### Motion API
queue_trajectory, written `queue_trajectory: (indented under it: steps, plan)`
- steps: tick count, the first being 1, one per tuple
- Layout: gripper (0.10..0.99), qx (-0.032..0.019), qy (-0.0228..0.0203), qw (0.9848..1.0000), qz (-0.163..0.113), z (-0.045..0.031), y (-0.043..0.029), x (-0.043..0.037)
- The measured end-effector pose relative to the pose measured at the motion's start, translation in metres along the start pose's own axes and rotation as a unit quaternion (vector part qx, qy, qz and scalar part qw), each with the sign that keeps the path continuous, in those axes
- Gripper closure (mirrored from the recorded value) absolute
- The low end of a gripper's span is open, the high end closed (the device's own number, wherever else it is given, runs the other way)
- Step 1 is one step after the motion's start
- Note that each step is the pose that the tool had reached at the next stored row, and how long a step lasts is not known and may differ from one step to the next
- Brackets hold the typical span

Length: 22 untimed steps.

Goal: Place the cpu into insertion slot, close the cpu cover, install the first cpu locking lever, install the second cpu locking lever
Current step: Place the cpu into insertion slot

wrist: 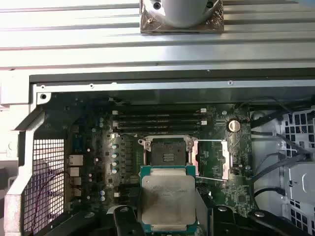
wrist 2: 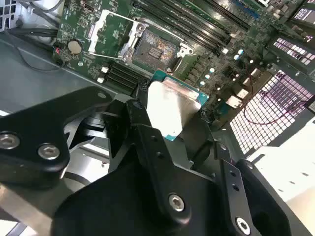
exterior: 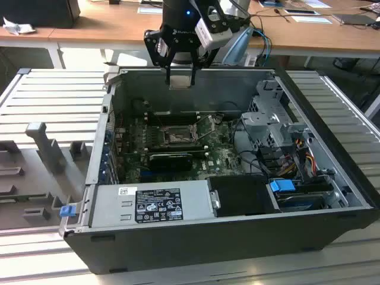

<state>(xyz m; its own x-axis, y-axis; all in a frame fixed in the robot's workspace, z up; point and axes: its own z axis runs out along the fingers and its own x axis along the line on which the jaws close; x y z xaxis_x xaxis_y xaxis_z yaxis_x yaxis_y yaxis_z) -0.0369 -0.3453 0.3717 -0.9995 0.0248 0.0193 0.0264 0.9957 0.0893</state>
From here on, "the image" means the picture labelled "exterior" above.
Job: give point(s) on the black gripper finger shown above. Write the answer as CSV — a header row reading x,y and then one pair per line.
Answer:
x,y
205,58
155,49

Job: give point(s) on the silver CPU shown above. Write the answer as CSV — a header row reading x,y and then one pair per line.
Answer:
x,y
180,82

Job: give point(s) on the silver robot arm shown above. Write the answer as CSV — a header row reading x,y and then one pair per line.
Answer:
x,y
237,6

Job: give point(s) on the black RAM slot bank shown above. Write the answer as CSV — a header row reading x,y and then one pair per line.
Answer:
x,y
175,117
178,149

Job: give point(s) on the CPU socket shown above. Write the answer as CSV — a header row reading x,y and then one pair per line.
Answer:
x,y
178,136

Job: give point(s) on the pale blue paper sheet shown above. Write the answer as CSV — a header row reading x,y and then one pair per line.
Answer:
x,y
150,9

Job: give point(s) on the pale blue teach pendant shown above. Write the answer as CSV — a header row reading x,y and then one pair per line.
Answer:
x,y
237,49

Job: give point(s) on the wooden desk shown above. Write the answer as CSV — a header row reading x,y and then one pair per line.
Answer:
x,y
104,26

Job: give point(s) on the round coin battery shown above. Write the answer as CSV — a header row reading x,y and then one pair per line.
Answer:
x,y
217,119

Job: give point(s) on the silver drive cage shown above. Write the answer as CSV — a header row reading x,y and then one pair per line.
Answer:
x,y
261,121

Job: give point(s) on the green motherboard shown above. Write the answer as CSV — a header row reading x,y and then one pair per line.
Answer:
x,y
219,148

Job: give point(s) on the smartphone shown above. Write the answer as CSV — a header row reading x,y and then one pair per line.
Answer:
x,y
300,12

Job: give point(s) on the black expansion card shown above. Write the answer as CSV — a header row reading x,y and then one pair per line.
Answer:
x,y
170,162

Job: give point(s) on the white paper sheet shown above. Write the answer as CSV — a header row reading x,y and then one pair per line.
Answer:
x,y
311,20

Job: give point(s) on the black box on desk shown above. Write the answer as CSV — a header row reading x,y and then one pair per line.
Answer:
x,y
38,12

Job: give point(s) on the crumpled white paper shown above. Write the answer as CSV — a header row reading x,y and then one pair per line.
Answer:
x,y
17,27

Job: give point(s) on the black waste bin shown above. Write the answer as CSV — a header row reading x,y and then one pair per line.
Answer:
x,y
345,63

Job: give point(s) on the black fan shroud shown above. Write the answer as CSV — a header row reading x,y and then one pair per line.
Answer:
x,y
240,196

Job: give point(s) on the blue disk carrier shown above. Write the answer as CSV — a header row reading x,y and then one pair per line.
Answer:
x,y
282,185

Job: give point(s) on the black notebook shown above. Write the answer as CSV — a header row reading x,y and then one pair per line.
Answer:
x,y
353,19

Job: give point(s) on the silver power supply unit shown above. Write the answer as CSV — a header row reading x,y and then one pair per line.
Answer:
x,y
110,205

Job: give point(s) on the grey parts rack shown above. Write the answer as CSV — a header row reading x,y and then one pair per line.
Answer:
x,y
44,178

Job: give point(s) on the blue case latch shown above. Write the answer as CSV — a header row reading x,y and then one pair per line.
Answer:
x,y
67,211

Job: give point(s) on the black open PC case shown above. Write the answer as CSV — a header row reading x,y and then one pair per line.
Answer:
x,y
207,246

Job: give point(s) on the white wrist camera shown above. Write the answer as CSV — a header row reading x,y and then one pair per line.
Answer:
x,y
204,34

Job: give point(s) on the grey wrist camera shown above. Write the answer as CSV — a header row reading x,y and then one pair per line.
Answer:
x,y
221,28

